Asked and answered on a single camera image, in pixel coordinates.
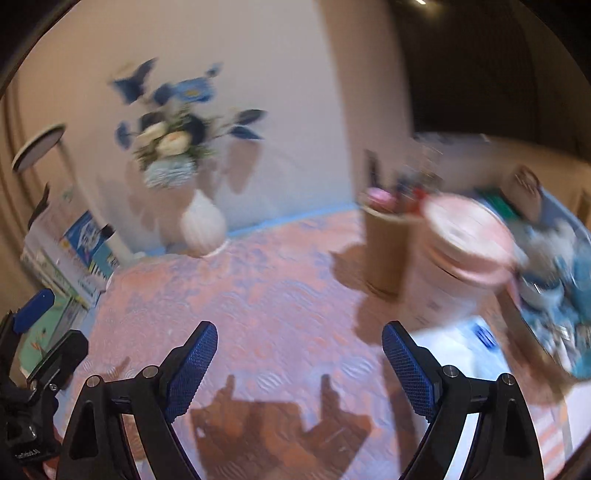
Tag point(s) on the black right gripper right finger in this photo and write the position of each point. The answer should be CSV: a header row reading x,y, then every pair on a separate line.
x,y
504,444

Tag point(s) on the ribbed glass bowl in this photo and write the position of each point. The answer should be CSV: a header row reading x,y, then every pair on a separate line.
x,y
547,308

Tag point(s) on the stack of books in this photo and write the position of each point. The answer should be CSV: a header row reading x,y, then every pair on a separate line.
x,y
66,251

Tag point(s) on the white tissue pack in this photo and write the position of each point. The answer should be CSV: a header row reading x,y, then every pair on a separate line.
x,y
470,346

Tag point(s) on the blue artificial flower bouquet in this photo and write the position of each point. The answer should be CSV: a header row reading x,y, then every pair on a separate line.
x,y
171,140

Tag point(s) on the brown pen holder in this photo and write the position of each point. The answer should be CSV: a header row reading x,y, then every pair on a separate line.
x,y
388,238

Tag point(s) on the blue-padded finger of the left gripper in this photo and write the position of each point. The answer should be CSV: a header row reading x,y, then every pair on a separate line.
x,y
33,310

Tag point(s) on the black wall television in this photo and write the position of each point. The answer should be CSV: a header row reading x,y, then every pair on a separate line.
x,y
492,68

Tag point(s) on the pink lidded cup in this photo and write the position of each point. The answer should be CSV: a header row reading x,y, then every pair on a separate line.
x,y
464,253

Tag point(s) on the white desk lamp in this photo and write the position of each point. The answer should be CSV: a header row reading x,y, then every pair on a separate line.
x,y
37,147

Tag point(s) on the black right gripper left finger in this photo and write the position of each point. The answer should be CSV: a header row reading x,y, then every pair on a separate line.
x,y
96,445

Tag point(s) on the small brown handbag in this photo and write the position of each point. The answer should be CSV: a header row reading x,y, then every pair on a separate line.
x,y
522,190

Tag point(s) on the white ribbed vase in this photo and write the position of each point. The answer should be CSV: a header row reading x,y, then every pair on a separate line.
x,y
203,226

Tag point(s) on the pink patterned tablecloth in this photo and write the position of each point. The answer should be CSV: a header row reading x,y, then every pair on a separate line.
x,y
299,387

